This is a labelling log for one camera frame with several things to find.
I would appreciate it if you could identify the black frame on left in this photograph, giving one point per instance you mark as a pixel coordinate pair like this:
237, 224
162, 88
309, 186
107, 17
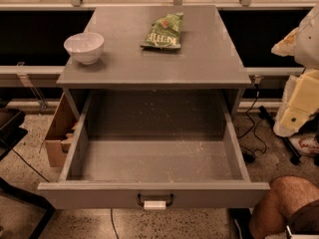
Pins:
17, 218

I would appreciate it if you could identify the grey drawer cabinet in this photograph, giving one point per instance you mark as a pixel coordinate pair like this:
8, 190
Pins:
207, 58

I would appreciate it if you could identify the brown cardboard box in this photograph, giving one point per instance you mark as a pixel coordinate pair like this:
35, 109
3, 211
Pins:
60, 133

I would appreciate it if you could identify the black shoe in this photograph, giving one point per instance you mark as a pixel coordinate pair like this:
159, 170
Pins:
241, 218

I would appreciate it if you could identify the grey top drawer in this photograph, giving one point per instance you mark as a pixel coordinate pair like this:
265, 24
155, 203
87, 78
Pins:
154, 150

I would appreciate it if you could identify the green chip bag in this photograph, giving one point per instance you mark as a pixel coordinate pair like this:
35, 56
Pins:
165, 32

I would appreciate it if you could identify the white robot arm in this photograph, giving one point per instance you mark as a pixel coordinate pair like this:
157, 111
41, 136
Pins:
300, 100

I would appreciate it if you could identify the white ceramic bowl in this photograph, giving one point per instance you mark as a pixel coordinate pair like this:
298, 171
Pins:
85, 48

